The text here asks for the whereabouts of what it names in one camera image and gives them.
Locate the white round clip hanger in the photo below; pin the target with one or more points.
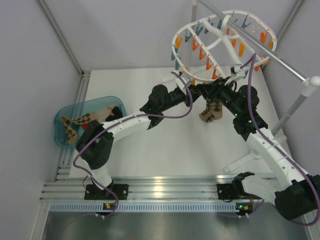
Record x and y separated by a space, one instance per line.
203 50

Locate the red white sock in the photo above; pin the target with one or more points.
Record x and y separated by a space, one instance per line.
84 126

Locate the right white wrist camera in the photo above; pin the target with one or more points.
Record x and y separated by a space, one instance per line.
236 73

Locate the perforated grey cable duct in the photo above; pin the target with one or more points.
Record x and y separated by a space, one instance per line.
152 207

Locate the aluminium rail frame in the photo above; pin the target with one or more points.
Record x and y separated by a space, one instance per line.
182 158

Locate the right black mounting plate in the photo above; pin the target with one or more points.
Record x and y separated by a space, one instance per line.
226 192

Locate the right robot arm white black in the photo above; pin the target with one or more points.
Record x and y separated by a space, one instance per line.
297 192

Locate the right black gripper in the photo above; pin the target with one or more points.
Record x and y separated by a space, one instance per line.
214 89

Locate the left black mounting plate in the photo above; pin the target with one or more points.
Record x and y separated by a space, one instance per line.
92 192

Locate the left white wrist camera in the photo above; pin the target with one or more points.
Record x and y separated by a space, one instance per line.
181 82

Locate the black mounting plate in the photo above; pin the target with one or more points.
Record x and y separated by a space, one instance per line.
92 192
226 192

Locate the white rack base foot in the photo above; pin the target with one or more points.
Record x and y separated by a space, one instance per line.
253 155

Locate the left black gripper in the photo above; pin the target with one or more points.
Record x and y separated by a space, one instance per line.
195 92

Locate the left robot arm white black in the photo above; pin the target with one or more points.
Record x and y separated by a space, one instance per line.
96 142

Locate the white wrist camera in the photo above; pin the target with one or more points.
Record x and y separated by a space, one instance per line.
181 82
236 73

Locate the beige sock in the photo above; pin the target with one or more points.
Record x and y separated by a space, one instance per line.
104 113

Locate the brown checkered sock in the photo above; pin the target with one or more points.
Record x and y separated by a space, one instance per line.
71 133
213 111

